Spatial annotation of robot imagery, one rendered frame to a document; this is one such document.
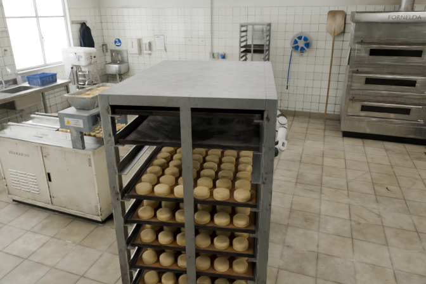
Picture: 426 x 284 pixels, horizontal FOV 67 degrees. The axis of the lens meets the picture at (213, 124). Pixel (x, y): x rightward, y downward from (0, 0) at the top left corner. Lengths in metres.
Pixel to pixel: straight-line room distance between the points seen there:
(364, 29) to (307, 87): 1.72
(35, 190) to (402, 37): 5.19
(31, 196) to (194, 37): 4.52
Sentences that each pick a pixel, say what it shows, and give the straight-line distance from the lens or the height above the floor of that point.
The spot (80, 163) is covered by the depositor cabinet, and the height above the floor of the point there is 0.68.
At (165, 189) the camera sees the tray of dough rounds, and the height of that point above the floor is 1.51.
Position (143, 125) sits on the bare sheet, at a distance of 1.08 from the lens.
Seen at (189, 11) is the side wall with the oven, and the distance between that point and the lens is 7.05.
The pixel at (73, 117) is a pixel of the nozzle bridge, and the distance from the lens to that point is 3.09.
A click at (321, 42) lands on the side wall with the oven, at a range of 6.50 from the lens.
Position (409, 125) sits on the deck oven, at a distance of 5.88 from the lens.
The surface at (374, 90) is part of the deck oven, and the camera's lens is 5.58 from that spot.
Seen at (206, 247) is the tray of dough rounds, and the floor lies 1.31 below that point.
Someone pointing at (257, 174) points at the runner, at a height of 1.58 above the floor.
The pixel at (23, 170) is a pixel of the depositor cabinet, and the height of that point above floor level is 0.47.
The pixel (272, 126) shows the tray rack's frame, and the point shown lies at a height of 1.75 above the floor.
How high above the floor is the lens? 2.03
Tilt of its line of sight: 19 degrees down
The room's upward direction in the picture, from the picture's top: straight up
